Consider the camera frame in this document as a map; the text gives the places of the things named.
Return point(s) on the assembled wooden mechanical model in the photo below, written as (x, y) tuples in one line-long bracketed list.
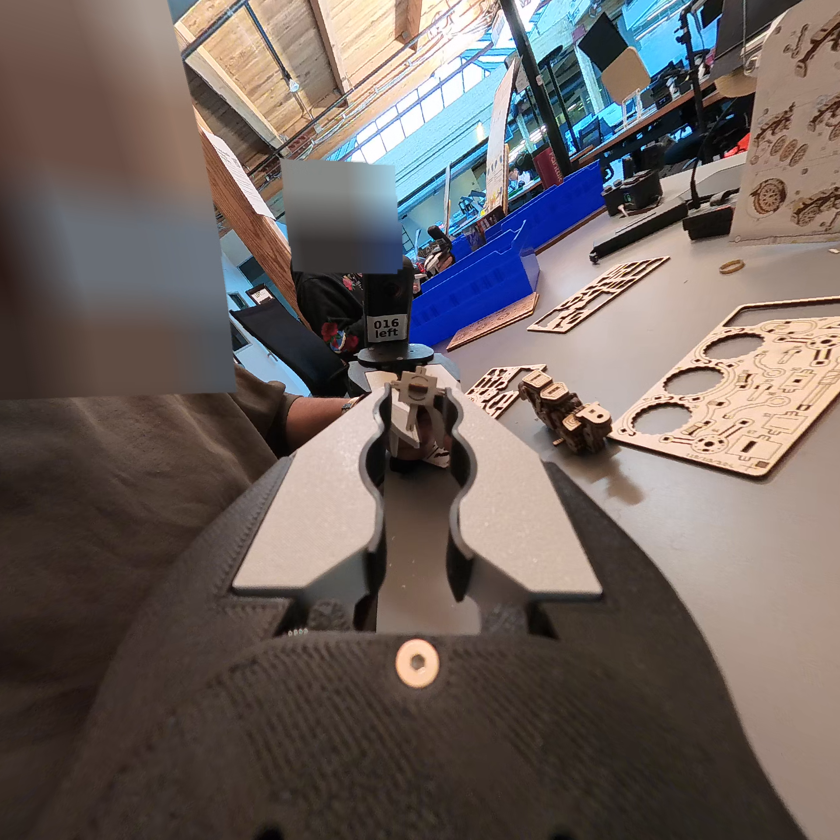
[(564, 407)]

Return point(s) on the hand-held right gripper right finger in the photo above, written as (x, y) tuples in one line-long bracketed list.
[(525, 518)]

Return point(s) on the small wooden gear piece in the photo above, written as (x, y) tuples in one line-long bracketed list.
[(415, 386)]

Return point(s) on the person's left forearm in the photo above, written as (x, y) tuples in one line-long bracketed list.
[(315, 420)]

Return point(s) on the white paper notice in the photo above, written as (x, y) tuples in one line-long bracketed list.
[(236, 170)]

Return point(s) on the printed instruction booklet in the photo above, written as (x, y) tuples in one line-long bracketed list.
[(787, 131)]

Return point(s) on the grey desk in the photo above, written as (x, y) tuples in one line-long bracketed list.
[(689, 558)]

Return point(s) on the long black bar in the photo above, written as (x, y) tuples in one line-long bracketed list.
[(630, 239)]

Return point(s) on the person's left hand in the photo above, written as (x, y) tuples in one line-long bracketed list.
[(434, 433)]

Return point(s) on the tall wooden board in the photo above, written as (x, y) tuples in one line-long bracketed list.
[(502, 131)]

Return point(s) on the wooden pillar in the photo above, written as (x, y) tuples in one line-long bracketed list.
[(256, 236)]

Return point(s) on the laser-cut wooden puzzle sheet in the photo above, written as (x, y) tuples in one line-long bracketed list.
[(590, 295), (492, 397)]

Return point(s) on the grey flat box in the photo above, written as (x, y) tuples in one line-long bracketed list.
[(718, 177)]

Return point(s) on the black steel column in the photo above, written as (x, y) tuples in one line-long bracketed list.
[(535, 85)]

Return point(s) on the dark brown wooden board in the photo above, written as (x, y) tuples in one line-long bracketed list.
[(492, 321)]

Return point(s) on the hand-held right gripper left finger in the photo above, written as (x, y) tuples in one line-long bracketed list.
[(308, 518)]

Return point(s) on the black office chair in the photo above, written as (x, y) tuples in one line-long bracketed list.
[(282, 348)]

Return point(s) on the person's brown shirt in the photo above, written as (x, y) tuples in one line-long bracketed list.
[(98, 525)]

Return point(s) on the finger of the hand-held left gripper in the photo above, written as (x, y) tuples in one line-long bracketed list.
[(399, 426), (416, 423)]

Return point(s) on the wooden sheet with round holes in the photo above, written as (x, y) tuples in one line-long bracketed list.
[(781, 367)]

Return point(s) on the small black box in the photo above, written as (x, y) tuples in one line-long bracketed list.
[(709, 223)]

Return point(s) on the black battery charger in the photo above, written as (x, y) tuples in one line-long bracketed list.
[(633, 190)]

